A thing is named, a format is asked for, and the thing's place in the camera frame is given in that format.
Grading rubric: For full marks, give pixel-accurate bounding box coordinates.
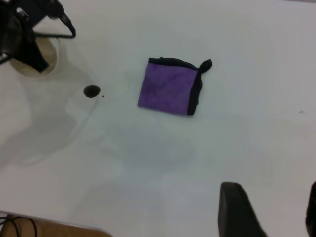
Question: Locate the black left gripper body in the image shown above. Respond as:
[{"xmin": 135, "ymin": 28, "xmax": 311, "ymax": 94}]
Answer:
[{"xmin": 0, "ymin": 0, "xmax": 38, "ymax": 58}]

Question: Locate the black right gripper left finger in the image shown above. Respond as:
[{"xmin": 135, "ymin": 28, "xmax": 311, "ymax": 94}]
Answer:
[{"xmin": 218, "ymin": 182, "xmax": 269, "ymax": 237}]

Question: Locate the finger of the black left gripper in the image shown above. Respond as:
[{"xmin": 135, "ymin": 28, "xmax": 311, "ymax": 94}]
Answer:
[{"xmin": 14, "ymin": 45, "xmax": 50, "ymax": 74}]

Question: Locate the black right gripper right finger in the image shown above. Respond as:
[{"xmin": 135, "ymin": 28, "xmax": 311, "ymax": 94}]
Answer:
[{"xmin": 306, "ymin": 181, "xmax": 316, "ymax": 237}]

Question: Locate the purple cloth black trim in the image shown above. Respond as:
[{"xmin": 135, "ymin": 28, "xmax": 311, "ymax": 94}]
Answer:
[{"xmin": 137, "ymin": 56, "xmax": 213, "ymax": 117}]

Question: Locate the dark coffee spill stain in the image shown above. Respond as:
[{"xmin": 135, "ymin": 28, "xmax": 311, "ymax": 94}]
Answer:
[{"xmin": 83, "ymin": 84, "xmax": 101, "ymax": 99}]

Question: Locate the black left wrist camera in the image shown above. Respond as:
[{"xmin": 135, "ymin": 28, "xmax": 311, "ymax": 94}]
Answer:
[{"xmin": 16, "ymin": 0, "xmax": 65, "ymax": 20}]

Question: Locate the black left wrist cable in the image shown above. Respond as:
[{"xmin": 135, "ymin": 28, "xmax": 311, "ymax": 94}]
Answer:
[{"xmin": 32, "ymin": 12, "xmax": 77, "ymax": 39}]

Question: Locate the thin black cable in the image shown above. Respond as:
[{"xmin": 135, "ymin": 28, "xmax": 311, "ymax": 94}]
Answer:
[{"xmin": 0, "ymin": 215, "xmax": 38, "ymax": 237}]

